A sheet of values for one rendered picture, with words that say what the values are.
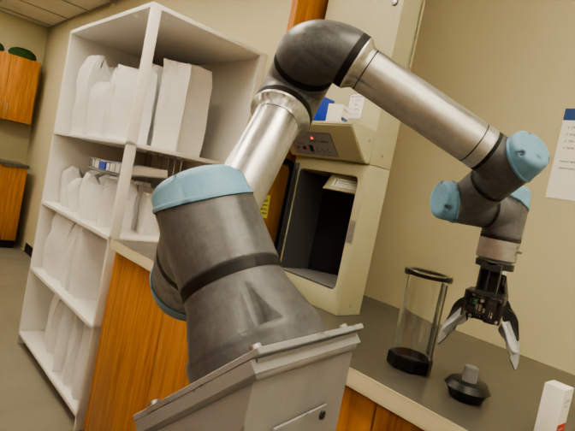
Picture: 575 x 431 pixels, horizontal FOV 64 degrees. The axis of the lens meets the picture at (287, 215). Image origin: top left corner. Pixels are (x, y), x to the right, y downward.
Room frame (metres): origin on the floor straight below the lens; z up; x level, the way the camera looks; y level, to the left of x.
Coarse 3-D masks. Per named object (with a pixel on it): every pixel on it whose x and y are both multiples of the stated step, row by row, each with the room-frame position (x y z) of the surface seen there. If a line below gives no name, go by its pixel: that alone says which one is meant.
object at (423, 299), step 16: (416, 272) 1.02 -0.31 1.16; (432, 272) 1.09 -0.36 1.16; (416, 288) 1.02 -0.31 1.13; (432, 288) 1.01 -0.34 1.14; (400, 304) 1.06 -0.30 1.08; (416, 304) 1.02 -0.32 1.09; (432, 304) 1.01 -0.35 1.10; (400, 320) 1.04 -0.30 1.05; (416, 320) 1.02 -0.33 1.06; (432, 320) 1.01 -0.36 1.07; (400, 336) 1.03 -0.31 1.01; (416, 336) 1.01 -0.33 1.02; (432, 336) 1.02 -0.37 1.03; (400, 352) 1.03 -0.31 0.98; (416, 352) 1.01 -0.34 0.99; (432, 352) 1.03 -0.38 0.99
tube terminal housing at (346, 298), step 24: (336, 96) 1.53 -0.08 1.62; (360, 120) 1.44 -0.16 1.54; (384, 120) 1.41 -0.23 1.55; (384, 144) 1.43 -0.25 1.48; (312, 168) 1.56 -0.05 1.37; (336, 168) 1.48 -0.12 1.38; (360, 168) 1.41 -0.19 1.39; (384, 168) 1.45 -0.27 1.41; (360, 192) 1.40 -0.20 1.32; (384, 192) 1.47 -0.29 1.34; (360, 216) 1.40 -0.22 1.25; (360, 240) 1.42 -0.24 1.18; (360, 264) 1.44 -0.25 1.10; (312, 288) 1.48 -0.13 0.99; (336, 288) 1.41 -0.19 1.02; (360, 288) 1.45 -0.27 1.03; (336, 312) 1.40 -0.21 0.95
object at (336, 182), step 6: (336, 174) 1.52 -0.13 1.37; (342, 174) 1.51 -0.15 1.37; (330, 180) 1.53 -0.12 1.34; (336, 180) 1.51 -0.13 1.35; (342, 180) 1.50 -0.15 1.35; (348, 180) 1.49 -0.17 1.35; (354, 180) 1.49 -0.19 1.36; (324, 186) 1.54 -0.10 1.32; (330, 186) 1.51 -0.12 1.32; (336, 186) 1.49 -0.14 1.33; (342, 186) 1.49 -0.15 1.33; (348, 186) 1.48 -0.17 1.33; (354, 186) 1.48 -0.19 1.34; (348, 192) 1.64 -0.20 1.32; (354, 192) 1.48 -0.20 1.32
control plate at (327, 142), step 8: (304, 136) 1.49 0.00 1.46; (312, 136) 1.46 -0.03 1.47; (320, 136) 1.44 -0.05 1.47; (328, 136) 1.41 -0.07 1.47; (296, 144) 1.55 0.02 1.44; (304, 144) 1.52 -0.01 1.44; (312, 144) 1.49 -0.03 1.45; (320, 144) 1.46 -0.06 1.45; (328, 144) 1.44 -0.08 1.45; (304, 152) 1.55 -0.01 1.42; (312, 152) 1.52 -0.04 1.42; (320, 152) 1.49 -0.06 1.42; (328, 152) 1.46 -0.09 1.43; (336, 152) 1.43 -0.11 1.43
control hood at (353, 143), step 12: (312, 132) 1.45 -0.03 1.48; (324, 132) 1.41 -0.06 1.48; (336, 132) 1.38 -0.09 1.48; (348, 132) 1.34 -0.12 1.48; (360, 132) 1.35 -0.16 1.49; (372, 132) 1.38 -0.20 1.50; (336, 144) 1.41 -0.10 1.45; (348, 144) 1.37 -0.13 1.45; (360, 144) 1.35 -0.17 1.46; (372, 144) 1.39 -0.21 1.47; (312, 156) 1.54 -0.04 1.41; (324, 156) 1.49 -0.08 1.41; (348, 156) 1.41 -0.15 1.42; (360, 156) 1.37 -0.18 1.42
